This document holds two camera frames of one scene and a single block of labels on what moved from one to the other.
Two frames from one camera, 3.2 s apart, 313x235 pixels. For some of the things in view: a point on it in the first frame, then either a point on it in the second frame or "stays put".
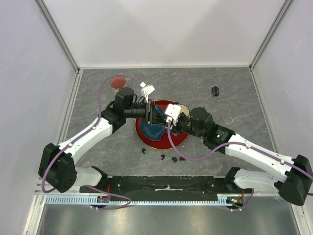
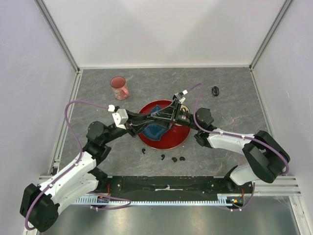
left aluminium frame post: (57, 35) stays put
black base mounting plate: (134, 188) stays put
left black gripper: (152, 115) to (135, 121)
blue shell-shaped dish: (153, 130) stays put
